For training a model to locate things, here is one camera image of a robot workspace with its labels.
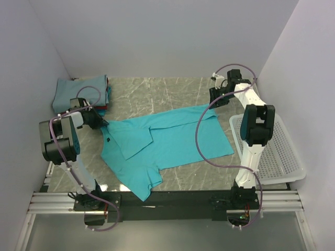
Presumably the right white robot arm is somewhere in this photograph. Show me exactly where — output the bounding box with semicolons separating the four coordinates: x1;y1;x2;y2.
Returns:
209;69;275;210

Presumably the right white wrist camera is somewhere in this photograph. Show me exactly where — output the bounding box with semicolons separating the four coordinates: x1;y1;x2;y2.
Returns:
211;72;225;89

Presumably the folded grey-blue t shirt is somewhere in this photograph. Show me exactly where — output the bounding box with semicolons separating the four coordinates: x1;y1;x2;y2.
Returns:
52;75;109;113

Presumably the white plastic basket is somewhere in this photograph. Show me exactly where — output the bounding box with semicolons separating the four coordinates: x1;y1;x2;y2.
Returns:
229;113;306;185

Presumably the black base beam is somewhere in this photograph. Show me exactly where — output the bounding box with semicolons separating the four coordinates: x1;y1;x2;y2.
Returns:
68;188;262;226

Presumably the folded teal t shirt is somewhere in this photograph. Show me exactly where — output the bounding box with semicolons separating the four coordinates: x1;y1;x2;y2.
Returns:
96;85;111;117

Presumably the folded red t shirt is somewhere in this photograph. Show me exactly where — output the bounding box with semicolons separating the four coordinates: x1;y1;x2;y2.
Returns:
94;86;110;110

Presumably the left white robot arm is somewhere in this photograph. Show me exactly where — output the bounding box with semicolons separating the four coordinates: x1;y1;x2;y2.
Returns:
39;97;108;211

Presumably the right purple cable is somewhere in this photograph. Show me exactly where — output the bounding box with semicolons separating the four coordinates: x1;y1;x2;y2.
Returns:
195;62;263;229

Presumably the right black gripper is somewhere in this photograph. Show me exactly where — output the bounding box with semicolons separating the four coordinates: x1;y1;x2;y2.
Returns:
208;86;233;110

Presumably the aluminium frame rail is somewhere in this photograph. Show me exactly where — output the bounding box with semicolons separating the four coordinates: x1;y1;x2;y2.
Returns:
27;190;304;214

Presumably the turquoise polo shirt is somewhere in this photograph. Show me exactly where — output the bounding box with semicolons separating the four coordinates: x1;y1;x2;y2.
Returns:
101;105;234;201

